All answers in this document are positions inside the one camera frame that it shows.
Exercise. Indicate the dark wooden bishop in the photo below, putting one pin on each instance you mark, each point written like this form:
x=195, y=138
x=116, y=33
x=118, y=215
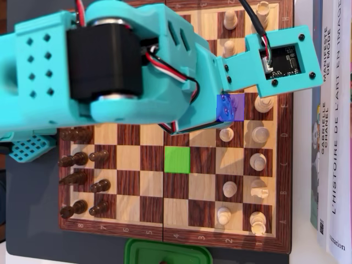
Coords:
x=78, y=159

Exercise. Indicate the folding wooden chessboard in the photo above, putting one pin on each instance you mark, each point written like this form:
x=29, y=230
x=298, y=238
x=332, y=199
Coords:
x=152, y=184

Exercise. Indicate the green plastic container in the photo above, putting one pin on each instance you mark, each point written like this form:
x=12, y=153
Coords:
x=170, y=250

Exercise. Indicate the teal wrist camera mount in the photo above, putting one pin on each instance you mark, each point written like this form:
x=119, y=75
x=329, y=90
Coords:
x=283, y=37

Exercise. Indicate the dark wooden rook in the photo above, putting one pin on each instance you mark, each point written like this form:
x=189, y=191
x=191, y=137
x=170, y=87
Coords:
x=79, y=206

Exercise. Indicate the white pawn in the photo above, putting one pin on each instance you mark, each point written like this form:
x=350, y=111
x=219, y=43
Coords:
x=236, y=103

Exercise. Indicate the light wooden bishop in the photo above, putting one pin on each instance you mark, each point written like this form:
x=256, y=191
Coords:
x=258, y=162

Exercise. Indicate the white art history book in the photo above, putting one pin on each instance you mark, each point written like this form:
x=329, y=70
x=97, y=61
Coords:
x=336, y=137

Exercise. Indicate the light wooden knight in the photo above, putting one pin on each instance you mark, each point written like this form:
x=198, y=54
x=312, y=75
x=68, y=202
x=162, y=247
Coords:
x=259, y=189

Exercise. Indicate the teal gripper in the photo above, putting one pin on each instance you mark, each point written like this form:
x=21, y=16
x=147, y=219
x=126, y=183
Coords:
x=226, y=108

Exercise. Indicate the white Gabrielle Chanel book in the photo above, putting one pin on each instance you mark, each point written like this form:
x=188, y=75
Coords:
x=324, y=82

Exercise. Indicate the light wooden pawn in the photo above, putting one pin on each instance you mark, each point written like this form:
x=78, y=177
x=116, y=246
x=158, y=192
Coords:
x=230, y=189
x=229, y=49
x=223, y=215
x=230, y=20
x=226, y=135

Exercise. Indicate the light wooden rook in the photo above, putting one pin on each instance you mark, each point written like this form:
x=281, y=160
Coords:
x=257, y=221
x=263, y=9

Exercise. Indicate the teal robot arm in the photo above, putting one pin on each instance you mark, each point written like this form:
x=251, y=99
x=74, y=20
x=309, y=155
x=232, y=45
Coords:
x=41, y=68

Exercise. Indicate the light wooden queen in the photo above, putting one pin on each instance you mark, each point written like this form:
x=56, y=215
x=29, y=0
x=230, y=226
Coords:
x=260, y=134

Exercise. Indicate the dark wooden queen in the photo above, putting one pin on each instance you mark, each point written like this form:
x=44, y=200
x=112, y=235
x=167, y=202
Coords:
x=79, y=135

